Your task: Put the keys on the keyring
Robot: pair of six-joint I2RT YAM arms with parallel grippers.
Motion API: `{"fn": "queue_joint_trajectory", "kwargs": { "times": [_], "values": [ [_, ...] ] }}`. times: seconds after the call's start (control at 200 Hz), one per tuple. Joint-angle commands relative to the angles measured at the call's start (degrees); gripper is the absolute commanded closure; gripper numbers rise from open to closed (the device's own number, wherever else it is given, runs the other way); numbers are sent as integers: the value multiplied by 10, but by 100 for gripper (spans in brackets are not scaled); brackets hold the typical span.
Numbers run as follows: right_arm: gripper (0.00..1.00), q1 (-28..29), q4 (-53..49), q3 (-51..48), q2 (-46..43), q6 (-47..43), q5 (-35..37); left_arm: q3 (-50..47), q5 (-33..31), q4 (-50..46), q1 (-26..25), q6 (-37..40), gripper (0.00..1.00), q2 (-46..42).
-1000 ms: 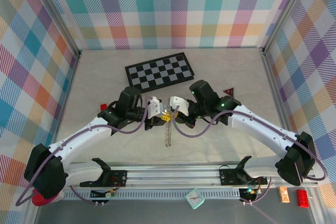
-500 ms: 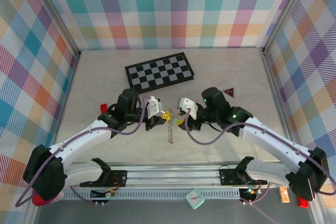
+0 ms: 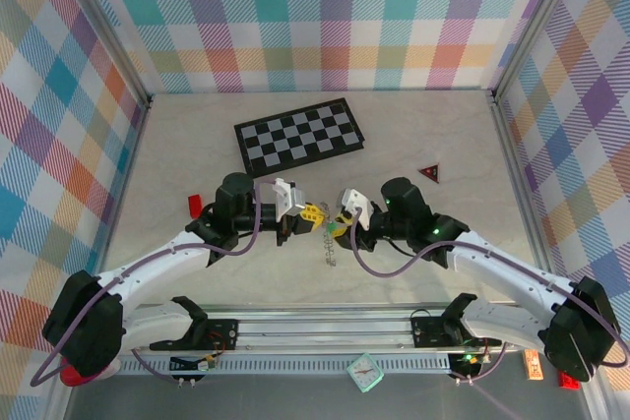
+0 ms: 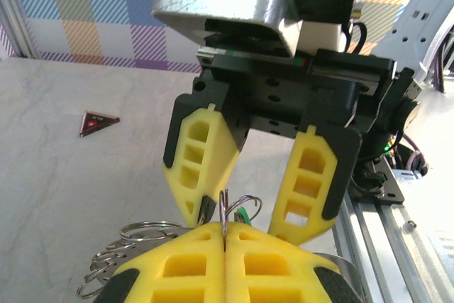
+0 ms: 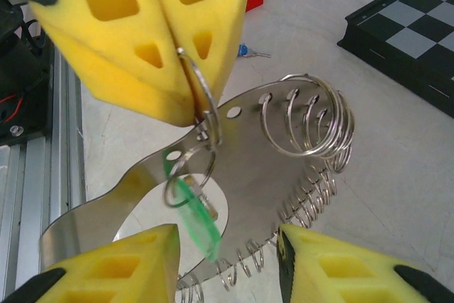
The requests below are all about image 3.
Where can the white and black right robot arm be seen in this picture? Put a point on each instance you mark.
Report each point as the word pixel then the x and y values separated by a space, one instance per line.
pixel 502 267

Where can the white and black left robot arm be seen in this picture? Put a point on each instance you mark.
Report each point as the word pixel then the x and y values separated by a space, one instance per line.
pixel 147 267

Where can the small red block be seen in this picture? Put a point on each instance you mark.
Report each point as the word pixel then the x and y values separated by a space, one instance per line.
pixel 195 205

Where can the red triangular piece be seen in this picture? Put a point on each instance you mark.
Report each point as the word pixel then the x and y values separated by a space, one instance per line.
pixel 432 172

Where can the black grey checkerboard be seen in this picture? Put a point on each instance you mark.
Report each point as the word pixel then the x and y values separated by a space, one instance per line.
pixel 295 135

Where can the teal square clock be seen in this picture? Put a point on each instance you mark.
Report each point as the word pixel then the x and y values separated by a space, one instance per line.
pixel 365 372

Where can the yellow power connector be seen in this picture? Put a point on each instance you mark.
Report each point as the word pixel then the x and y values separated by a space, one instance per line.
pixel 471 360
pixel 207 362

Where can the orange tag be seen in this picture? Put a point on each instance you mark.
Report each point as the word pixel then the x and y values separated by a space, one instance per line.
pixel 533 366

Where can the red toy brick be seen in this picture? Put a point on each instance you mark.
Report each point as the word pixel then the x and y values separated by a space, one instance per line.
pixel 568 381

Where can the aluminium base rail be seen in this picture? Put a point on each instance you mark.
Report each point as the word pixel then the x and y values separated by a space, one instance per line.
pixel 320 331

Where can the aluminium side rail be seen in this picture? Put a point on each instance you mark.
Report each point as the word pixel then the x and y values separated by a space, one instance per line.
pixel 517 169
pixel 127 169

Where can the aluminium frame post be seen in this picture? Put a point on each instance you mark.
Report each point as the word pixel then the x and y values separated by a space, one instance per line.
pixel 111 31
pixel 535 21

